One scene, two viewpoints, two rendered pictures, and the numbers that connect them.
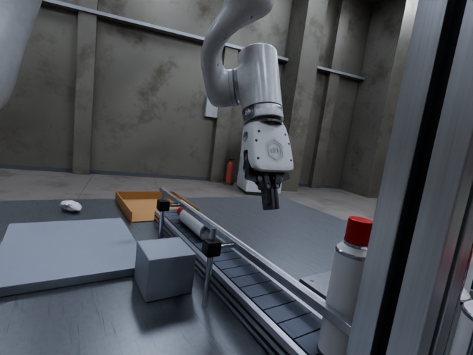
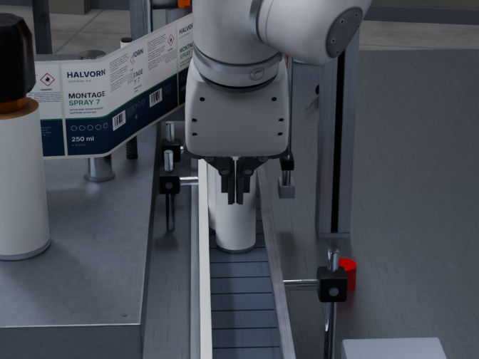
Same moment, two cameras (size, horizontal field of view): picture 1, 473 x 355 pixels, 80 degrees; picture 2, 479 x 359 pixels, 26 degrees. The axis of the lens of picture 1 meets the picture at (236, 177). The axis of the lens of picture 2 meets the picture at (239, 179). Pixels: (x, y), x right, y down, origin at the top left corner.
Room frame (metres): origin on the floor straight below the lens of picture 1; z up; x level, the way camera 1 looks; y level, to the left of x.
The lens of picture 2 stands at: (1.39, 0.44, 1.50)
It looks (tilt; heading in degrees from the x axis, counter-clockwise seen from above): 24 degrees down; 211
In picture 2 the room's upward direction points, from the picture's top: straight up
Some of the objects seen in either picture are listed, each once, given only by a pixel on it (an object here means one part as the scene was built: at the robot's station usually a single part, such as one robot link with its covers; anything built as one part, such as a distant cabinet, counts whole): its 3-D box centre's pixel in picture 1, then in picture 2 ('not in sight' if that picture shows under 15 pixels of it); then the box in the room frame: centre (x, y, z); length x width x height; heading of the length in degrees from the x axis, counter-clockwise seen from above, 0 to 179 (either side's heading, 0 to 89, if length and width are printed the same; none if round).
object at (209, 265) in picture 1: (218, 265); (310, 320); (0.54, 0.01, 0.91); 0.07 x 0.03 x 0.17; 123
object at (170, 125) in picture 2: not in sight; (182, 159); (0.20, -0.38, 0.89); 0.06 x 0.03 x 0.12; 123
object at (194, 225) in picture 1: (193, 220); not in sight; (0.82, 0.11, 0.91); 0.20 x 0.05 x 0.05; 33
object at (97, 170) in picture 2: not in sight; (95, 116); (0.29, -0.46, 0.97); 0.05 x 0.05 x 0.19
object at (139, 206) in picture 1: (155, 204); not in sight; (1.14, 0.32, 0.85); 0.30 x 0.26 x 0.04; 33
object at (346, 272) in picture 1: (347, 288); (235, 171); (0.38, -0.18, 0.98); 0.05 x 0.05 x 0.20
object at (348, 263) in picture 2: not in sight; (343, 274); (0.32, -0.05, 0.85); 0.03 x 0.03 x 0.03
